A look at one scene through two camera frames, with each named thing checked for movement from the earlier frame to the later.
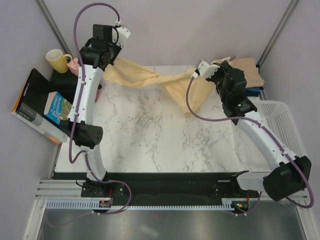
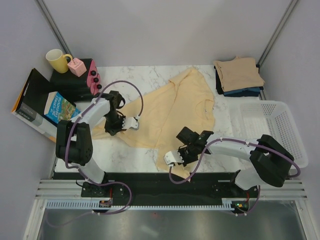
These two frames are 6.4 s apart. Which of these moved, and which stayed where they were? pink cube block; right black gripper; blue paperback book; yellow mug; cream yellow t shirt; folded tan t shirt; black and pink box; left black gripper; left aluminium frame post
Moved: right black gripper; left black gripper; cream yellow t shirt
Stayed: pink cube block; yellow mug; blue paperback book; folded tan t shirt; black and pink box; left aluminium frame post
